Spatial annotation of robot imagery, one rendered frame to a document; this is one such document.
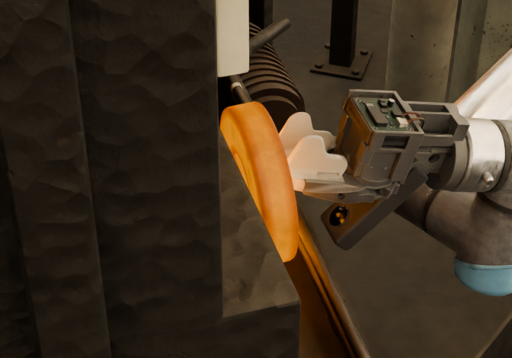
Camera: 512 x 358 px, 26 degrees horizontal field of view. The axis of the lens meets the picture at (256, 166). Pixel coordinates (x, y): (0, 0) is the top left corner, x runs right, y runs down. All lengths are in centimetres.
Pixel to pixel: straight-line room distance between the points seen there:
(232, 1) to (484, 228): 62
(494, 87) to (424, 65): 80
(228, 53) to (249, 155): 36
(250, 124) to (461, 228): 30
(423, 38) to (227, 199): 127
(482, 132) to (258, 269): 40
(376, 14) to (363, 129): 173
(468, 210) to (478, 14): 103
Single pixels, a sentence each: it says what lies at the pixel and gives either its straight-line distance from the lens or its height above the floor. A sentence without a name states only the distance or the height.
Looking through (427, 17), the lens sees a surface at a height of 37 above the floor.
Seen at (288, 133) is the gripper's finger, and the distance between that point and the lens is 105.
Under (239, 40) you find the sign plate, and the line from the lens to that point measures 63.
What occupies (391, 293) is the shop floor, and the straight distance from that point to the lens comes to 201.
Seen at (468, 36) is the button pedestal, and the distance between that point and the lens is 225.
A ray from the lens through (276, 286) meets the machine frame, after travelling 78.
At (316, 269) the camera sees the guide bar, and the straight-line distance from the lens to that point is 105.
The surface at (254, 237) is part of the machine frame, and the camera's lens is 81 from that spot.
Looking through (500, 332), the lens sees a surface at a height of 72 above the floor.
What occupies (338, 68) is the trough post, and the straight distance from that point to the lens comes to 254.
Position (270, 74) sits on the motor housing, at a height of 53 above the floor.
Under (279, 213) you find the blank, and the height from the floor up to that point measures 77.
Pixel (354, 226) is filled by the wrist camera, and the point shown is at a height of 68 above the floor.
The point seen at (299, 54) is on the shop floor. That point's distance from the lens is 260.
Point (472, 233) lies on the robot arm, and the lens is 120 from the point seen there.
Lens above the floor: 142
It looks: 39 degrees down
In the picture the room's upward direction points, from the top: straight up
